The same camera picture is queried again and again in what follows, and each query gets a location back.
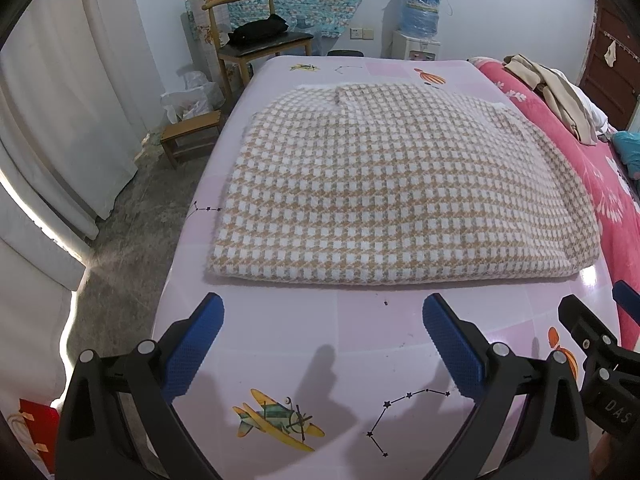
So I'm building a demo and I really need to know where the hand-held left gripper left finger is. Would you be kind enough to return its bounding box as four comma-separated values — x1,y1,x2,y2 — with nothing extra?
55,292,225,480

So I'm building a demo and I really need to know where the teal blue blanket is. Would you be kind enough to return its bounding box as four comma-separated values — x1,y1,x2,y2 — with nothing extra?
612,130,640,181

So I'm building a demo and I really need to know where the brown wooden door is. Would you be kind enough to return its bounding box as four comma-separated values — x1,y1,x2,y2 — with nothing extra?
577,0,640,131

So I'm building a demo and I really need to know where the white garment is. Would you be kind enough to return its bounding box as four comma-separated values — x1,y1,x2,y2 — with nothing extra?
575,100,612,137

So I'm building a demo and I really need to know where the black bag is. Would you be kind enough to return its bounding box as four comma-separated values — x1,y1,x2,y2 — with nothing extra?
227,14,290,47

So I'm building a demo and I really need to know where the beige clothes pile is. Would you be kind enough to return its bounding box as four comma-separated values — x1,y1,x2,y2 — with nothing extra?
502,53,601,143

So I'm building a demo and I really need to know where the beige white checked sweater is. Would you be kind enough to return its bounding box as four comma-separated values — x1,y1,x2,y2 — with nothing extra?
204,84,601,287

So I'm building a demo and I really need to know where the red paper bag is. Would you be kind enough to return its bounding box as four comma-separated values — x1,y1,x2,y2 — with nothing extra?
17,397,63,476

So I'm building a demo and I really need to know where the pink floral blanket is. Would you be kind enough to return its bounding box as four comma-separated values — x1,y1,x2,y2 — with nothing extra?
472,57,640,331

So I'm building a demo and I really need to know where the white plastic bag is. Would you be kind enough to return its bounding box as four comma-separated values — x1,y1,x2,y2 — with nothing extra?
161,70,226,123

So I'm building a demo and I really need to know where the white curtain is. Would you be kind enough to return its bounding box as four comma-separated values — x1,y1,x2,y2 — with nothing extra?
0,0,201,291

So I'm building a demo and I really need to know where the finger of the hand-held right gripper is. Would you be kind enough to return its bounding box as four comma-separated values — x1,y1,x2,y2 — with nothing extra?
557,295,621,369
614,280,640,328

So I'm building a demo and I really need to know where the wooden chair with dark seat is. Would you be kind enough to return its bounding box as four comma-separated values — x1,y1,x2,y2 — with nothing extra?
201,0,315,101

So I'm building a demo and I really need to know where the small wooden stool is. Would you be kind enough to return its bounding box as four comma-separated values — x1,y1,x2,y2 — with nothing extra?
160,109,223,170

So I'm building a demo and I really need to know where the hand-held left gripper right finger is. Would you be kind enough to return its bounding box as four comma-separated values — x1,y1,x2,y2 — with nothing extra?
422,293,593,480

